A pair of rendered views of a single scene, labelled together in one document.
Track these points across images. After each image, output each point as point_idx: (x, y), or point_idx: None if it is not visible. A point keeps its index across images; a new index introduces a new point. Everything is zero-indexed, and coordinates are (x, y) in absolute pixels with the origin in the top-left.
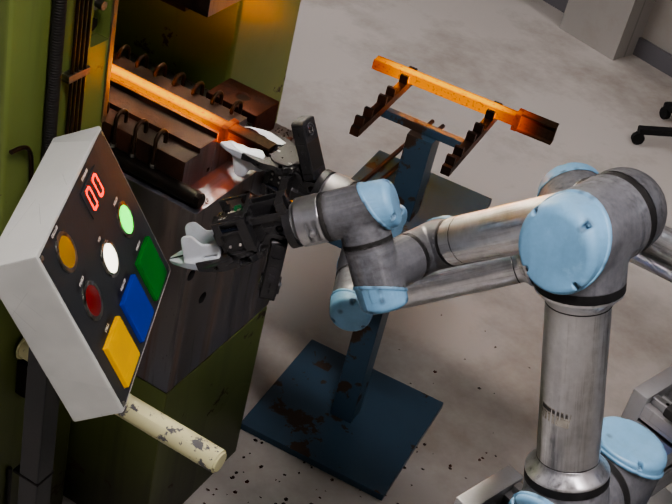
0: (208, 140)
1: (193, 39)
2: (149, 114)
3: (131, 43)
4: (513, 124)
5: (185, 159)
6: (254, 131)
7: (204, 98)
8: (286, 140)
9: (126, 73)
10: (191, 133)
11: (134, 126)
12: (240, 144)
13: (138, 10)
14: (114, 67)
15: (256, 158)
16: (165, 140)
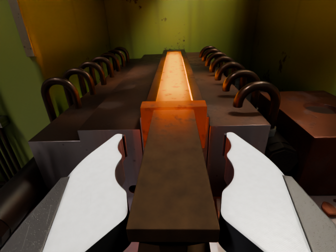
0: (120, 126)
1: (302, 55)
2: (134, 84)
3: (261, 77)
4: None
5: (42, 137)
6: (228, 146)
7: (231, 88)
8: (332, 251)
9: (176, 57)
10: (124, 109)
11: (106, 91)
12: (116, 152)
13: (269, 44)
14: (176, 55)
15: (32, 232)
16: (73, 102)
